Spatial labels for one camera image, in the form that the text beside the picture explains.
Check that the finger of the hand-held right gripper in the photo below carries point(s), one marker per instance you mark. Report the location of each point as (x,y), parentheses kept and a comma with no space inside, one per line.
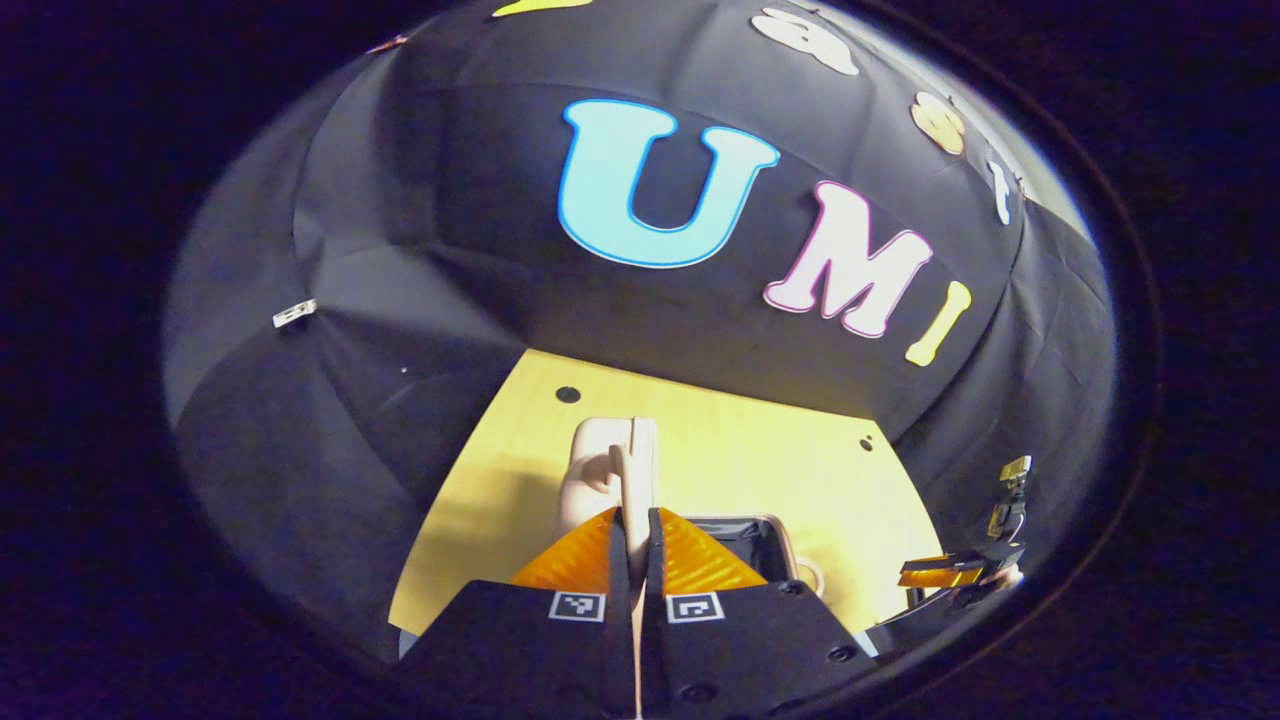
(940,572)
(930,620)

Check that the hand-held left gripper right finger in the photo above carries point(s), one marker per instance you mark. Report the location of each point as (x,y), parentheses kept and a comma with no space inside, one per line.
(655,600)

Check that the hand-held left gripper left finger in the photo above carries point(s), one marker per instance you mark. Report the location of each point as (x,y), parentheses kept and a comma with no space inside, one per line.
(618,600)

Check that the beige pink suitcase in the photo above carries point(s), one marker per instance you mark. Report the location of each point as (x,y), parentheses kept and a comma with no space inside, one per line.
(590,490)

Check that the metal cloth clip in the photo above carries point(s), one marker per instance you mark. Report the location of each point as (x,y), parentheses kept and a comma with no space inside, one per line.
(295,313)
(387,44)

